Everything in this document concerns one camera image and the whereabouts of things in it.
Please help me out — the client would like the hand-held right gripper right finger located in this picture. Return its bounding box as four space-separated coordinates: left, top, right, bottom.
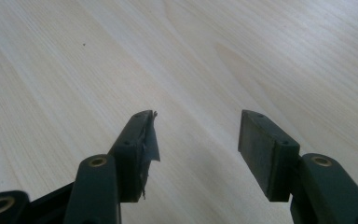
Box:
238 109 358 224

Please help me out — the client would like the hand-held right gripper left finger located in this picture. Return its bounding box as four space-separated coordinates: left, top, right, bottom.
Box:
62 109 161 224

